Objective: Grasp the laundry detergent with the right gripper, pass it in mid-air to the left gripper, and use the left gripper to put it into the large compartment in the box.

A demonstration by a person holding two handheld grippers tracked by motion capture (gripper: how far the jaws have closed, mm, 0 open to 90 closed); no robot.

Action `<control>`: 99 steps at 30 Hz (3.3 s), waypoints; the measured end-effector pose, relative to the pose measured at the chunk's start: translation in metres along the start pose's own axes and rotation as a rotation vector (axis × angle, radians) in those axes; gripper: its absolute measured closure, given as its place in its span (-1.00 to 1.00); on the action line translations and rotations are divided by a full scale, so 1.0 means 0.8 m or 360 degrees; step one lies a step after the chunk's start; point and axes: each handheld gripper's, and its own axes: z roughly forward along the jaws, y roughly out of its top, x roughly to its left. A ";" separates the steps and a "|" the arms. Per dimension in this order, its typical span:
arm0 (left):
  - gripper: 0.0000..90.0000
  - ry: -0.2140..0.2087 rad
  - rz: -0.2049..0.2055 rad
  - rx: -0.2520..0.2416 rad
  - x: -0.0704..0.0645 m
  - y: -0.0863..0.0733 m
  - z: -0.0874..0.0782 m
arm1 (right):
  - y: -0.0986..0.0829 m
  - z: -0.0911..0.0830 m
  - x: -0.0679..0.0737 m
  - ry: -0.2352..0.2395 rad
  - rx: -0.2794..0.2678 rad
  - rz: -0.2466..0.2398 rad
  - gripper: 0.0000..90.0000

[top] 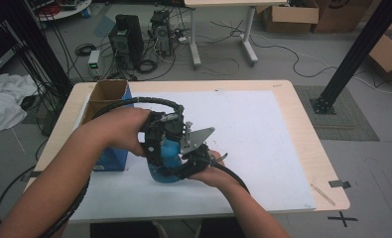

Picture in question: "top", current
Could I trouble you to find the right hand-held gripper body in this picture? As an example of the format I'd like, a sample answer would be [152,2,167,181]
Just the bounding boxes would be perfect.
[181,126,216,177]

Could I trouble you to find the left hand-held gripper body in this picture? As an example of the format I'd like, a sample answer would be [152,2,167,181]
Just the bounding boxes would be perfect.
[141,110,194,147]

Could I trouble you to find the blue detergent bottle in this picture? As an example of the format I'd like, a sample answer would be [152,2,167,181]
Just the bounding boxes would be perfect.
[147,138,185,184]

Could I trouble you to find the blue cardboard box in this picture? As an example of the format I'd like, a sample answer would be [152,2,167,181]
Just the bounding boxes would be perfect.
[80,78,134,173]

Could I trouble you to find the person's right hand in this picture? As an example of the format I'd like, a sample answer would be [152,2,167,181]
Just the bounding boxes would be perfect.
[189,151,242,192]

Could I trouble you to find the person's left hand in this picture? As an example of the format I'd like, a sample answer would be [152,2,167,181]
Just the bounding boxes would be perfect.
[103,106,152,158]

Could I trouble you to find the white board mat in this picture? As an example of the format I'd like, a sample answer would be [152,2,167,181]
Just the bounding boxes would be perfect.
[68,89,317,222]

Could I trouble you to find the open computer case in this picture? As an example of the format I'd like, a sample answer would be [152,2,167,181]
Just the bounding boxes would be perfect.
[149,9,174,58]

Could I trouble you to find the small white power supply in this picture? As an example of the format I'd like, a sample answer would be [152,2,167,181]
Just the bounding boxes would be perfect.
[87,49,101,70]

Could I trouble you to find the black computer tower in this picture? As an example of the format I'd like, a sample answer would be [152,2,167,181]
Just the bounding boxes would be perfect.
[108,13,145,70]

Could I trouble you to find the thin wooden stick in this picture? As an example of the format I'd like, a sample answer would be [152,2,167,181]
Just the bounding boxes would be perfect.
[311,182,336,206]

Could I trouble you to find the white desk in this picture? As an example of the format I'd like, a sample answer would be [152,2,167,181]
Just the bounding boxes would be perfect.
[183,0,289,69]

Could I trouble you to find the black tape piece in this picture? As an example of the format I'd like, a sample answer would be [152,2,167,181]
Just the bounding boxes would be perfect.
[327,179,352,190]

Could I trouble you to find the round white table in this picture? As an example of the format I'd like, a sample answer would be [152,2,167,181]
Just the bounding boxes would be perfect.
[34,0,93,23]

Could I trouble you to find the white cloth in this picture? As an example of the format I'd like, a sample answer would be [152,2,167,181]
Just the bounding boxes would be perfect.
[0,72,39,133]

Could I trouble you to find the grey floor mat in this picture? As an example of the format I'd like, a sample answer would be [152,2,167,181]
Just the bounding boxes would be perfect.
[294,84,380,143]

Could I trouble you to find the open brown cardboard box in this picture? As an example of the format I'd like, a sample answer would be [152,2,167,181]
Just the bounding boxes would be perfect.
[367,23,392,83]

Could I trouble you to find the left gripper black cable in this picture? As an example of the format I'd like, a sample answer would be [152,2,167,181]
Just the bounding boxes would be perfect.
[46,96,186,238]

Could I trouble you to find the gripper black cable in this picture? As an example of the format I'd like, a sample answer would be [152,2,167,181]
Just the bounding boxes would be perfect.
[46,96,186,238]
[211,153,251,196]

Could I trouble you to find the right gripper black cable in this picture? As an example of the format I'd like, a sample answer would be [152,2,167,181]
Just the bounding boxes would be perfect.
[211,153,251,196]

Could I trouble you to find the coiled black cable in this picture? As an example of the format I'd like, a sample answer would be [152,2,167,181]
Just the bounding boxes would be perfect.
[74,43,97,58]

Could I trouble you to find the black metal frame post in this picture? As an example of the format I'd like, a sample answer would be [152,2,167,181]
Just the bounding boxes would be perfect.
[0,0,73,100]
[311,0,392,115]

